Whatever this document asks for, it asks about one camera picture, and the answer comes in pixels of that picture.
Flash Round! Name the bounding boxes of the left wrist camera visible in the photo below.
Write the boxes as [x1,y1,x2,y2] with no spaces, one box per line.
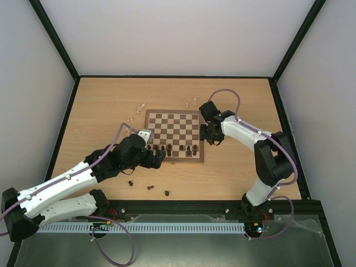
[137,129,154,144]

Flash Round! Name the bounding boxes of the black aluminium frame rail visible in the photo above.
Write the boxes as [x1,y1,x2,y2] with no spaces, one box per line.
[27,199,323,216]

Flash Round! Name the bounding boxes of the white slotted cable duct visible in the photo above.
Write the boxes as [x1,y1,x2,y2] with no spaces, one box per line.
[38,222,245,234]

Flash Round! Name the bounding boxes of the left base circuit board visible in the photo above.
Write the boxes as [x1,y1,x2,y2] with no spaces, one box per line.
[89,221,115,231]

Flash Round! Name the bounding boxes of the wooden chessboard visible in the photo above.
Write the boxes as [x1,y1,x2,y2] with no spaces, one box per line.
[145,109,204,164]

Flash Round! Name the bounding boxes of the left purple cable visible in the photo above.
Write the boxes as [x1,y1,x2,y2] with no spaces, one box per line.
[0,122,136,265]

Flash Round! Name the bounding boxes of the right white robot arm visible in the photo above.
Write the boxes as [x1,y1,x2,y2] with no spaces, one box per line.
[199,101,298,218]

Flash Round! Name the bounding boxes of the right base circuit board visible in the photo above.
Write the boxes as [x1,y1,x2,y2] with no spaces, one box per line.
[244,220,271,234]

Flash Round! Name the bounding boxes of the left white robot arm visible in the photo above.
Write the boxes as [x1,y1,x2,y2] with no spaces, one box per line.
[1,131,166,242]

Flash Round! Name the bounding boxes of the base circuit board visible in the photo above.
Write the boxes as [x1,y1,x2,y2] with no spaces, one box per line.
[89,221,115,231]
[244,220,271,234]

